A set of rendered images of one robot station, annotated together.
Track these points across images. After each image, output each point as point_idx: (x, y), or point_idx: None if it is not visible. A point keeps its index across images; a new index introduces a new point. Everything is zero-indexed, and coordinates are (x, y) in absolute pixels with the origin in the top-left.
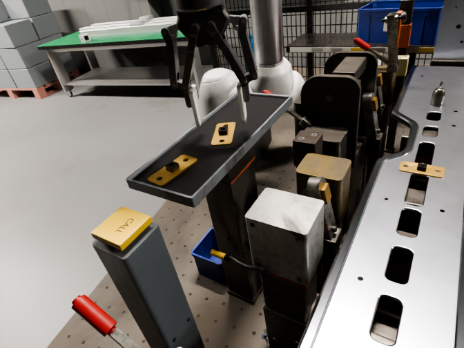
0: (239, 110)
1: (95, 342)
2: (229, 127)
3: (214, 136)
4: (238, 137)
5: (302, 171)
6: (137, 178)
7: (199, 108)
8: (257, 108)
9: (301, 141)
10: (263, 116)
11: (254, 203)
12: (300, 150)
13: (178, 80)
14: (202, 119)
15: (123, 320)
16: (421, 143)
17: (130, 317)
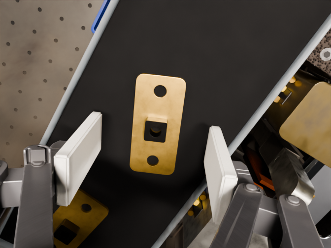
0: (206, 178)
1: (9, 103)
2: (170, 104)
3: (134, 137)
4: (189, 150)
5: (288, 136)
6: (9, 233)
7: (92, 135)
8: (255, 0)
9: (322, 67)
10: (263, 59)
11: (198, 234)
12: (310, 65)
13: (4, 193)
14: (101, 118)
15: (28, 81)
16: None
17: (35, 80)
